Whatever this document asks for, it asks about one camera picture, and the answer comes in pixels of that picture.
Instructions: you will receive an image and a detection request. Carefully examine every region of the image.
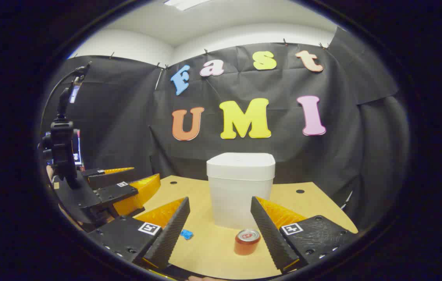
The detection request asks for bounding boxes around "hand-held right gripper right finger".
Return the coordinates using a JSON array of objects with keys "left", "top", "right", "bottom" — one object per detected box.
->
[{"left": 250, "top": 196, "right": 359, "bottom": 274}]

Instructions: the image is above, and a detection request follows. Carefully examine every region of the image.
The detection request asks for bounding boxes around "computer monitor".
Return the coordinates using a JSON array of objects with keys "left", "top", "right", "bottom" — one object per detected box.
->
[{"left": 69, "top": 80, "right": 84, "bottom": 167}]

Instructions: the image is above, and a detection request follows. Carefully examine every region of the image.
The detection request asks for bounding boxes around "red pop can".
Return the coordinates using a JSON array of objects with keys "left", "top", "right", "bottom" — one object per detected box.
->
[{"left": 234, "top": 229, "right": 261, "bottom": 256}]

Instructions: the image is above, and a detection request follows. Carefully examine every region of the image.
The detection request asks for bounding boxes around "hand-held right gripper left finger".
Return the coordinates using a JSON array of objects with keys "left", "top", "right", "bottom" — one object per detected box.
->
[{"left": 87, "top": 196, "right": 191, "bottom": 270}]

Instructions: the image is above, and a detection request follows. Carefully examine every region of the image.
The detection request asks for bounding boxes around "ceiling light panel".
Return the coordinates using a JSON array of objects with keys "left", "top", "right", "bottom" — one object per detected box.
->
[{"left": 164, "top": 0, "right": 210, "bottom": 10}]

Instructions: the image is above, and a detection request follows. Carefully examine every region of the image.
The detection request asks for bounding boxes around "black cable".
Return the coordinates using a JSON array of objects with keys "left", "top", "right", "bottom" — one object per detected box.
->
[{"left": 41, "top": 62, "right": 92, "bottom": 135}]

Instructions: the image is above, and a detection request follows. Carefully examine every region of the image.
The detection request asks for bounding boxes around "white desktop garbage bin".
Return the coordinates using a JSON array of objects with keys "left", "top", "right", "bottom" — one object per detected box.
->
[{"left": 206, "top": 152, "right": 276, "bottom": 230}]

